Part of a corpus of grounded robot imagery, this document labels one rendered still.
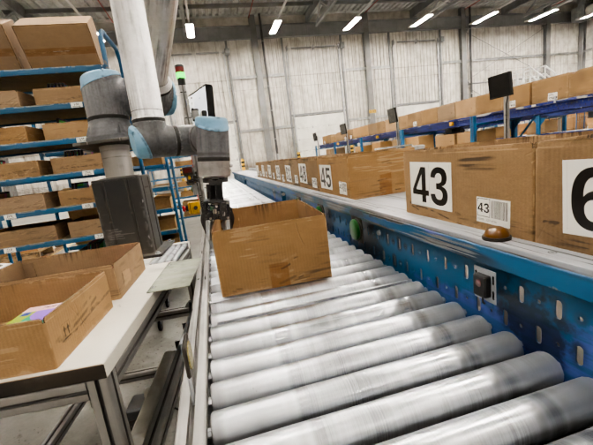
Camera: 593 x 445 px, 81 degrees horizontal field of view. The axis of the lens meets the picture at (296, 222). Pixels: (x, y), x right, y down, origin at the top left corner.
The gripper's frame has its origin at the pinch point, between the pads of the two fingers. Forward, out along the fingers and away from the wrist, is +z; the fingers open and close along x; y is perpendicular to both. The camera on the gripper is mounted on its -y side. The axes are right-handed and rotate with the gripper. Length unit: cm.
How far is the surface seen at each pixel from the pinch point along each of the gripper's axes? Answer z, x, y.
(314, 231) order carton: -6.2, 23.7, 20.8
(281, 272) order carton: 4.0, 15.0, 20.2
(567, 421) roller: 7, 38, 76
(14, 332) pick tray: 5, -36, 37
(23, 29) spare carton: -102, -100, -139
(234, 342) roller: 9.4, 1.2, 42.4
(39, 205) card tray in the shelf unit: -2, -104, -137
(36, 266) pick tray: 8, -60, -25
